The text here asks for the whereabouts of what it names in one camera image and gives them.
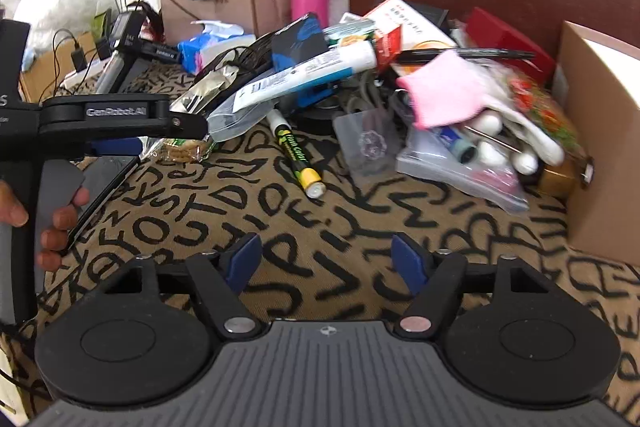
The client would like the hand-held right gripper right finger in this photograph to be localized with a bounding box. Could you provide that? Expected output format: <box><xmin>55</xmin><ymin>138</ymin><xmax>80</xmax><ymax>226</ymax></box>
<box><xmin>391</xmin><ymin>233</ymin><xmax>548</xmax><ymax>342</ymax></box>

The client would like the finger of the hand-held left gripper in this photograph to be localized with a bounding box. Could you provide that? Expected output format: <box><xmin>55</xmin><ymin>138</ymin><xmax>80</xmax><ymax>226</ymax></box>
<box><xmin>167</xmin><ymin>108</ymin><xmax>209</xmax><ymax>141</ymax></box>
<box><xmin>69</xmin><ymin>138</ymin><xmax>146</xmax><ymax>254</ymax></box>

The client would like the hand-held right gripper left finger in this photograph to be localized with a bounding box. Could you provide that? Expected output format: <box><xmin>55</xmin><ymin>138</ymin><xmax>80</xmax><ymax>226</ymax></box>
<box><xmin>90</xmin><ymin>232</ymin><xmax>264</xmax><ymax>342</ymax></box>

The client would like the green cookie packet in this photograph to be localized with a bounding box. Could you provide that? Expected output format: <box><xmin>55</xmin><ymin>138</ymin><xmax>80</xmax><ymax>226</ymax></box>
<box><xmin>141</xmin><ymin>137</ymin><xmax>217</xmax><ymax>166</ymax></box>

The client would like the brown cardboard box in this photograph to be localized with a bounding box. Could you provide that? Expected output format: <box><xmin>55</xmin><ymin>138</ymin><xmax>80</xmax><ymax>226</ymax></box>
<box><xmin>552</xmin><ymin>21</ymin><xmax>640</xmax><ymax>266</ymax></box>

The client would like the person's left hand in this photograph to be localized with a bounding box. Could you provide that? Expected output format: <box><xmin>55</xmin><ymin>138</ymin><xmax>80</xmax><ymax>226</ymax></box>
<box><xmin>0</xmin><ymin>181</ymin><xmax>92</xmax><ymax>274</ymax></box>

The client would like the silver foil packet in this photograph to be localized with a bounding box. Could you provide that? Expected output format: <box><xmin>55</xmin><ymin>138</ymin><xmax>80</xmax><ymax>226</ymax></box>
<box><xmin>170</xmin><ymin>66</ymin><xmax>239</xmax><ymax>116</ymax></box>

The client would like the blue tissue pack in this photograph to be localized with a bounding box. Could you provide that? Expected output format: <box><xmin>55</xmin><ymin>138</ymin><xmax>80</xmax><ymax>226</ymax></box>
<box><xmin>177</xmin><ymin>20</ymin><xmax>257</xmax><ymax>76</ymax></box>

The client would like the clear zip bag with toiletries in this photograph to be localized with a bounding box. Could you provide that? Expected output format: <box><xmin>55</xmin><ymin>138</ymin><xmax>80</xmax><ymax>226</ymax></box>
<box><xmin>396</xmin><ymin>126</ymin><xmax>531</xmax><ymax>215</ymax></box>

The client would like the yellow and green marker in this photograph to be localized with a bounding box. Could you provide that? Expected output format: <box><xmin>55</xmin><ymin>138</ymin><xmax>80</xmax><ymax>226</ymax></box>
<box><xmin>266</xmin><ymin>109</ymin><xmax>327</xmax><ymax>200</ymax></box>

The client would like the small clear plastic bag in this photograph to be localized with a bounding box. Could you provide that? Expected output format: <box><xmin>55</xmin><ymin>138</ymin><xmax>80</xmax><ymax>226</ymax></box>
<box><xmin>332</xmin><ymin>108</ymin><xmax>402</xmax><ymax>188</ymax></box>

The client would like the white plastic bag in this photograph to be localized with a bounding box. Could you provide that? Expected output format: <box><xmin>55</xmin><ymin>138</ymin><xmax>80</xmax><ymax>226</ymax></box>
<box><xmin>14</xmin><ymin>0</ymin><xmax>103</xmax><ymax>54</ymax></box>

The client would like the black tape roll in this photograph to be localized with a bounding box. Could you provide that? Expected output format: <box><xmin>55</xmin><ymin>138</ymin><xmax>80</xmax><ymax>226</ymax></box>
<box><xmin>299</xmin><ymin>103</ymin><xmax>347</xmax><ymax>136</ymax></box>

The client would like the black and blue packet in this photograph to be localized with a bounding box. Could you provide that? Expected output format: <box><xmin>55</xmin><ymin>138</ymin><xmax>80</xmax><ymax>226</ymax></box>
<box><xmin>271</xmin><ymin>13</ymin><xmax>329</xmax><ymax>74</ymax></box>

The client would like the wooden block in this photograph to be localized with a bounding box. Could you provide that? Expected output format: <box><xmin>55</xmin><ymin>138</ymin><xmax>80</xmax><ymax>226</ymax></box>
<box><xmin>537</xmin><ymin>153</ymin><xmax>597</xmax><ymax>198</ymax></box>

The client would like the pink cloth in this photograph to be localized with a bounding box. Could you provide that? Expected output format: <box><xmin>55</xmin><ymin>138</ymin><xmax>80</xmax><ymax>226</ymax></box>
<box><xmin>396</xmin><ymin>49</ymin><xmax>484</xmax><ymax>130</ymax></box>

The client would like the green and white tube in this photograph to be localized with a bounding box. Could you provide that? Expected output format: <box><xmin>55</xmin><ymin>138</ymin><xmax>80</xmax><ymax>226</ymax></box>
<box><xmin>322</xmin><ymin>18</ymin><xmax>377</xmax><ymax>46</ymax></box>

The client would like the red and green snack packet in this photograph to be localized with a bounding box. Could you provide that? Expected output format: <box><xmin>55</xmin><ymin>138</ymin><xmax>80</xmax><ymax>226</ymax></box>
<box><xmin>500</xmin><ymin>71</ymin><xmax>582</xmax><ymax>158</ymax></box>

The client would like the red sachet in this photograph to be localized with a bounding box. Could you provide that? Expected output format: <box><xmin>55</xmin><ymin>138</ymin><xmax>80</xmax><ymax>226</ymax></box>
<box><xmin>375</xmin><ymin>25</ymin><xmax>404</xmax><ymax>74</ymax></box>

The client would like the black marker pen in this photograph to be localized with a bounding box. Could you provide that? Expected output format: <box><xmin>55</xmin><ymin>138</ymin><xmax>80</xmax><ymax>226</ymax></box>
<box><xmin>397</xmin><ymin>48</ymin><xmax>536</xmax><ymax>63</ymax></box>

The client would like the white and orange medicine box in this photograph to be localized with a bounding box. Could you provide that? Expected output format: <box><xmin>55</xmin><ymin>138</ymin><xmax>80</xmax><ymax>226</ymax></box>
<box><xmin>362</xmin><ymin>0</ymin><xmax>457</xmax><ymax>64</ymax></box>

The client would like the red box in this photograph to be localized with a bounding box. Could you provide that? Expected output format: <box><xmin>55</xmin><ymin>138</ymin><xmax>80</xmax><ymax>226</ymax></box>
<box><xmin>465</xmin><ymin>7</ymin><xmax>557</xmax><ymax>80</ymax></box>

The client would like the black box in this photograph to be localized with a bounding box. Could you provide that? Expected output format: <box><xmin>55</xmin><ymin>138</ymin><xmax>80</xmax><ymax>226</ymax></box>
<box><xmin>414</xmin><ymin>4</ymin><xmax>450</xmax><ymax>28</ymax></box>

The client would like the black camera device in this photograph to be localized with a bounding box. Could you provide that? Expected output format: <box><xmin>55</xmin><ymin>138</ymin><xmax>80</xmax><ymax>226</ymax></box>
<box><xmin>94</xmin><ymin>3</ymin><xmax>179</xmax><ymax>94</ymax></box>

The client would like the grey cable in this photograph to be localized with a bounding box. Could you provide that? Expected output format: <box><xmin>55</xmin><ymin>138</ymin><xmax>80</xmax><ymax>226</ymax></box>
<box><xmin>339</xmin><ymin>71</ymin><xmax>392</xmax><ymax>114</ymax></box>

